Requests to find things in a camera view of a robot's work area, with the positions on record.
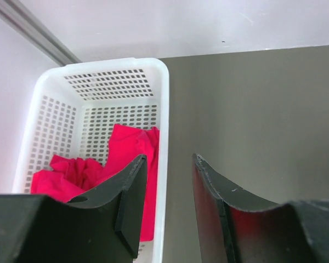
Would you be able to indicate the pink crumpled t-shirt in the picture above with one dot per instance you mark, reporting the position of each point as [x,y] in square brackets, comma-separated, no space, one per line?
[70,177]

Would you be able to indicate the white plastic basket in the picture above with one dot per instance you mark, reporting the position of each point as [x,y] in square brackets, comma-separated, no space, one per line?
[72,114]

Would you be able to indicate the left aluminium corner post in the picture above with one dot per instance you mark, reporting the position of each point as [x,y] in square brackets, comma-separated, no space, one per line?
[18,17]

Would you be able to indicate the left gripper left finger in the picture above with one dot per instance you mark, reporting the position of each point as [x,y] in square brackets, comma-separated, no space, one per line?
[101,225]

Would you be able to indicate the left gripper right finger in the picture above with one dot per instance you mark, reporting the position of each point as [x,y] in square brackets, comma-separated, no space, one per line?
[234,225]

